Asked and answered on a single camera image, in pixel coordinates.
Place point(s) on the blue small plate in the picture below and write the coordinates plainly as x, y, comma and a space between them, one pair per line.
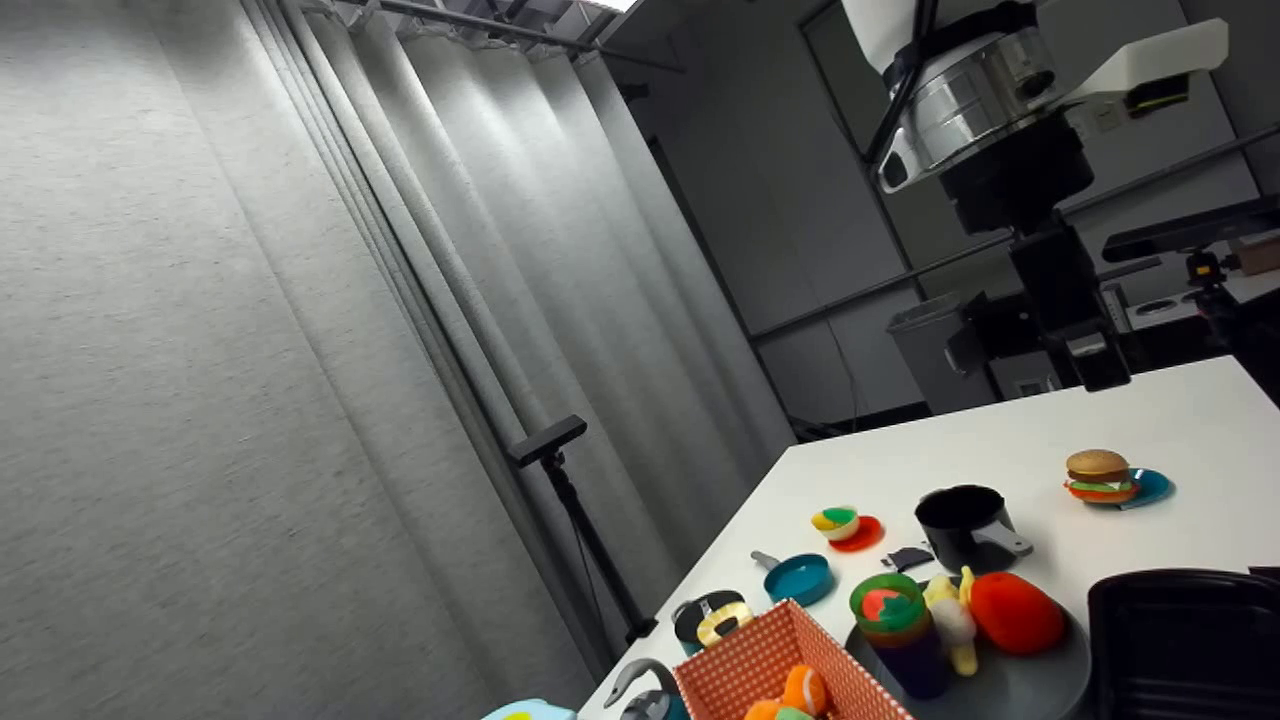
1149, 484

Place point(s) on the dark purple cup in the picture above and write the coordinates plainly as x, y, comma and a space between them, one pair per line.
919, 671

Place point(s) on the red round plush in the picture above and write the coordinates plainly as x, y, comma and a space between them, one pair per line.
1018, 619

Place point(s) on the black saucepan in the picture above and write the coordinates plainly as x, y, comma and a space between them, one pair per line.
969, 524

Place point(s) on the red checkered basket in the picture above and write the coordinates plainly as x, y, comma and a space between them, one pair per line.
756, 662

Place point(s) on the black camera tripod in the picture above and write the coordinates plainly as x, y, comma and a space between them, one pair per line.
547, 448

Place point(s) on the teal toy pan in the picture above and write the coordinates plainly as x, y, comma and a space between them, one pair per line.
801, 578

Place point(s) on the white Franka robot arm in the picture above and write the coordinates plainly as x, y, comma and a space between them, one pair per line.
976, 110

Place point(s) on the red small plate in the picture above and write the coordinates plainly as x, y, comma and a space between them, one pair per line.
866, 539

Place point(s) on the toy burger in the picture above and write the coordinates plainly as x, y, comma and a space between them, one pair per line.
1097, 477

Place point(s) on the green stacked cup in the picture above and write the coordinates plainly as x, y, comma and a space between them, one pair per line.
906, 619

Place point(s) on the yellow banana plush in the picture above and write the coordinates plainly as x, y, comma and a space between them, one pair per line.
952, 621

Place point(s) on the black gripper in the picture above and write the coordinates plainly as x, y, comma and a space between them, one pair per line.
1018, 184

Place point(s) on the grey frying pan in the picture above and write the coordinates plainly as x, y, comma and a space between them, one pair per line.
1046, 687

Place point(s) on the green plush in basket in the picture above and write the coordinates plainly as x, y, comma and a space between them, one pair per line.
791, 714

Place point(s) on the colourful toy on red plate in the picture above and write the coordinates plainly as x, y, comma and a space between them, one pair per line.
838, 522

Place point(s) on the orange and white plushy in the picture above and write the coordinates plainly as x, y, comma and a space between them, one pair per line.
804, 688

